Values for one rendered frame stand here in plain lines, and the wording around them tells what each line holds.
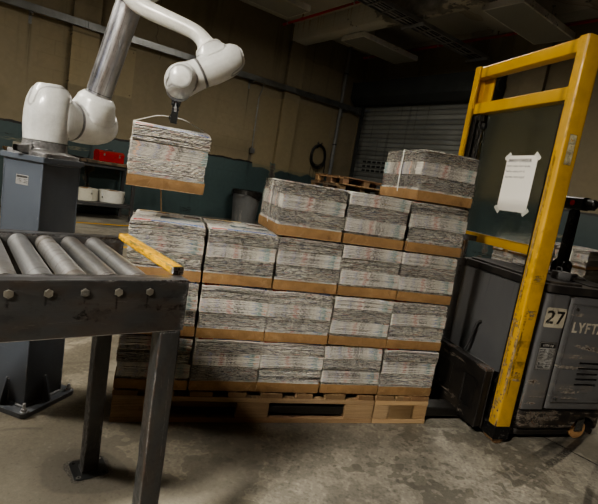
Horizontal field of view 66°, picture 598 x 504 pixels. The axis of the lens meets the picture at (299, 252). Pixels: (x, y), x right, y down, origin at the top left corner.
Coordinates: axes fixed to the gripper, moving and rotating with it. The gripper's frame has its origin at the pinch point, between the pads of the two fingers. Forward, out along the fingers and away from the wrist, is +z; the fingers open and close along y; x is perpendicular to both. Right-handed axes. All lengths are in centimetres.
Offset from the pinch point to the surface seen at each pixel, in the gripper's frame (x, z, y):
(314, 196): 59, -19, 30
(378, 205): 88, -19, 29
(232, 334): 34, -14, 91
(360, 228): 82, -18, 40
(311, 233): 60, -18, 45
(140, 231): -7, -15, 54
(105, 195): -76, 594, 47
